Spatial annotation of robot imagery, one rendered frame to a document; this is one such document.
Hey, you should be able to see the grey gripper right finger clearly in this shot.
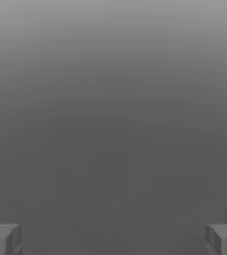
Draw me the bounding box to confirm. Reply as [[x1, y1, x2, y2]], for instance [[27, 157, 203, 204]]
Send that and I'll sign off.
[[204, 223, 227, 255]]

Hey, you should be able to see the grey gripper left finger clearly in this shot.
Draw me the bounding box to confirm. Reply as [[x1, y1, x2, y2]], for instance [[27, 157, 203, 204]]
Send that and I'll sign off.
[[0, 223, 23, 255]]

